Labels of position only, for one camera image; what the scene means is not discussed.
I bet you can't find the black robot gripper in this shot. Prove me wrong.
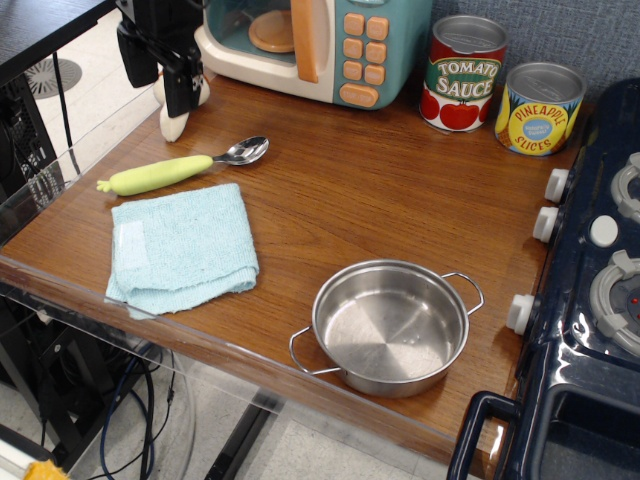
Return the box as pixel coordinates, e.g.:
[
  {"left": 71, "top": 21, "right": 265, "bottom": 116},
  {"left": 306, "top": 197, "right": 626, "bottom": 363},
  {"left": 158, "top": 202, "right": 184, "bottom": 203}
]
[{"left": 115, "top": 0, "right": 206, "bottom": 118}]

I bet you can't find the white toy mushroom brown cap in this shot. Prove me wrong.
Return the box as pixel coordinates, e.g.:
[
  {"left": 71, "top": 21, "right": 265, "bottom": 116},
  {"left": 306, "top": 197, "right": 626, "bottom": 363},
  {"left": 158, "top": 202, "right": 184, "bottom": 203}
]
[{"left": 152, "top": 73, "right": 210, "bottom": 142}]

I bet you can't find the black desk at left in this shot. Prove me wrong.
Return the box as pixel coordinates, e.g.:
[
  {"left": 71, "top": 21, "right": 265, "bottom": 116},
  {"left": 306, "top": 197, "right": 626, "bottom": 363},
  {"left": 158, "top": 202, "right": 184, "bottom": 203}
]
[{"left": 1, "top": 0, "right": 116, "bottom": 86}]

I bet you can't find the black computer case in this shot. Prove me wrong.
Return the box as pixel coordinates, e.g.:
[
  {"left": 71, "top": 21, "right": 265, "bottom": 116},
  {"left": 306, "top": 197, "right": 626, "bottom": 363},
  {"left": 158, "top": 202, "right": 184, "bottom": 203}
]
[{"left": 1, "top": 74, "right": 57, "bottom": 202}]

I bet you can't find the light blue folded cloth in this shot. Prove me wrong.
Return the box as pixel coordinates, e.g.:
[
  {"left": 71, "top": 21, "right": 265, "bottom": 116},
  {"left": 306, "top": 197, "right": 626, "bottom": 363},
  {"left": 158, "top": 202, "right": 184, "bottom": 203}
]
[{"left": 106, "top": 183, "right": 259, "bottom": 320}]

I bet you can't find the teal cream toy microwave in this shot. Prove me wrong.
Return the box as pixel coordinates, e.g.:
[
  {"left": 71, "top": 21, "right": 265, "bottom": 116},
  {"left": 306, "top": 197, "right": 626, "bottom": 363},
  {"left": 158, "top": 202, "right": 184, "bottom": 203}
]
[{"left": 195, "top": 0, "right": 432, "bottom": 110}]

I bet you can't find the tomato sauce toy can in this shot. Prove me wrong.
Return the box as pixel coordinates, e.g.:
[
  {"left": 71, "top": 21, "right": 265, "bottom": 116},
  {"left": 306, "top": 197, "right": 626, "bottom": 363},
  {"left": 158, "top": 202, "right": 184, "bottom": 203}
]
[{"left": 420, "top": 15, "right": 508, "bottom": 132}]

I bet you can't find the stainless steel pot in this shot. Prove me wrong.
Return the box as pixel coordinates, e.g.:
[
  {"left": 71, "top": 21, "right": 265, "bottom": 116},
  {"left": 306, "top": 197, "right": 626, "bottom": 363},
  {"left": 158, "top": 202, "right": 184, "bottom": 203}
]
[{"left": 307, "top": 259, "right": 485, "bottom": 398}]

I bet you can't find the pineapple slices toy can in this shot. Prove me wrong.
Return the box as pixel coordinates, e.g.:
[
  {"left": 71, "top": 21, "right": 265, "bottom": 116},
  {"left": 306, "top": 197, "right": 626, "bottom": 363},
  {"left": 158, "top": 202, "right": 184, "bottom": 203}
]
[{"left": 494, "top": 62, "right": 587, "bottom": 157}]

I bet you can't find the white stove knob upper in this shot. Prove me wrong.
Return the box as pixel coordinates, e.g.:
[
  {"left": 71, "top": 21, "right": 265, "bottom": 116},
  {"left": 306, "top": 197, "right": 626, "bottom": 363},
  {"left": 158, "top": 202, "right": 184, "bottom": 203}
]
[{"left": 544, "top": 168, "right": 570, "bottom": 204}]

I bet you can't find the white stove knob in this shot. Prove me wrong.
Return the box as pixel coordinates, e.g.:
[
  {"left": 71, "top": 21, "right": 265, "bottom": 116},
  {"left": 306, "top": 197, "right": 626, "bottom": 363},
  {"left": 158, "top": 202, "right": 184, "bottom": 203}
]
[
  {"left": 533, "top": 207, "right": 559, "bottom": 243},
  {"left": 506, "top": 294, "right": 535, "bottom": 335},
  {"left": 544, "top": 168, "right": 570, "bottom": 204}
]

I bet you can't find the white stove knob middle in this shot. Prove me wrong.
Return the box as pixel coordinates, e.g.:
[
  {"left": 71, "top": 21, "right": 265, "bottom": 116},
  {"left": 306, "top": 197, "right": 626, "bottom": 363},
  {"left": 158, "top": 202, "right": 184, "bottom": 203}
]
[{"left": 533, "top": 207, "right": 559, "bottom": 243}]

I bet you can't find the yellow fuzzy object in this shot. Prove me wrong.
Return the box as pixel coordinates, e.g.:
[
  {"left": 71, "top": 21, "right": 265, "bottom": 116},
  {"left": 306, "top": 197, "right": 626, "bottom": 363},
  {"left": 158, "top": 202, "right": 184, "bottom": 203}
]
[{"left": 22, "top": 460, "right": 69, "bottom": 480}]

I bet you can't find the white stove knob lower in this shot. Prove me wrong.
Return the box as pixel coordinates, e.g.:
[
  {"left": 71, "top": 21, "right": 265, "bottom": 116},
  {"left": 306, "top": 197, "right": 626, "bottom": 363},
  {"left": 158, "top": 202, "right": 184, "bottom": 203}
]
[{"left": 506, "top": 294, "right": 535, "bottom": 335}]

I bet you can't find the dark blue toy stove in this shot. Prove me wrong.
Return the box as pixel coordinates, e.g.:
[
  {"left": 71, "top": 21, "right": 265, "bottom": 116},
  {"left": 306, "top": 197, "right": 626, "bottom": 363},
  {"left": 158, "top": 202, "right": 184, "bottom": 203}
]
[{"left": 448, "top": 78, "right": 639, "bottom": 479}]

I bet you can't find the spoon with green handle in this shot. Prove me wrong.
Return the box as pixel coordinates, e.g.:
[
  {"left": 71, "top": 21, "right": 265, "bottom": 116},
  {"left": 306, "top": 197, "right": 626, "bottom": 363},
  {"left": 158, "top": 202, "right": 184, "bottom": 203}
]
[{"left": 96, "top": 136, "right": 270, "bottom": 196}]

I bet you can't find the blue cable under table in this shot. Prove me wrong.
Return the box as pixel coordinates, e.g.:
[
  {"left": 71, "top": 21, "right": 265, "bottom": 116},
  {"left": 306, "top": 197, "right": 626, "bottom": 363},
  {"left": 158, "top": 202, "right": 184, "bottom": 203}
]
[{"left": 98, "top": 355, "right": 156, "bottom": 480}]

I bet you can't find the black cable under table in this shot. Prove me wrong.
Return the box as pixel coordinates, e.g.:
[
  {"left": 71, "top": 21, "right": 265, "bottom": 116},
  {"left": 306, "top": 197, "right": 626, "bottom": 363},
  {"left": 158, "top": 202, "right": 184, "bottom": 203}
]
[{"left": 84, "top": 349, "right": 177, "bottom": 480}]

